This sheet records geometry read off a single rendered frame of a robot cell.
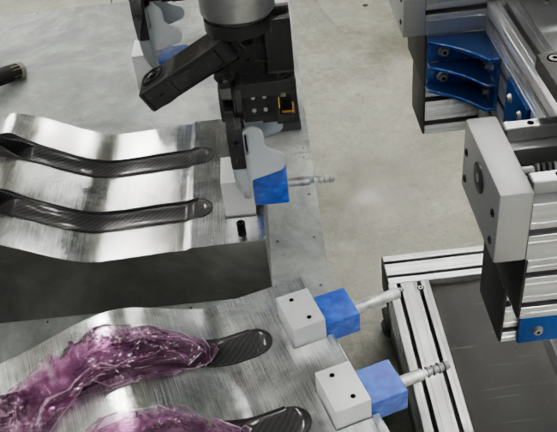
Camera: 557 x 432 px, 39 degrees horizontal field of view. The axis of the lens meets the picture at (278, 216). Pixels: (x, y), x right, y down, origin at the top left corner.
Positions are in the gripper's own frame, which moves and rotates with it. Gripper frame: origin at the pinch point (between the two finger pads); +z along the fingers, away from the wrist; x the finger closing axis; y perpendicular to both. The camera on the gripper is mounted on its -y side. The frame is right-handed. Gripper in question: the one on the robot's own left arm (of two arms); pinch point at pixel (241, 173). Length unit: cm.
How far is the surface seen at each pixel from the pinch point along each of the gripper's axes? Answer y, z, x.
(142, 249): -12.0, 4.9, -6.0
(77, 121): -27.9, 13.7, 36.9
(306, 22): 19, 94, 223
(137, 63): -14.1, -1.3, 26.4
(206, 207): -4.8, 4.7, 0.3
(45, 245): -22.8, 3.2, -5.5
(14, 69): -41, 11, 52
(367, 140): 32, 94, 136
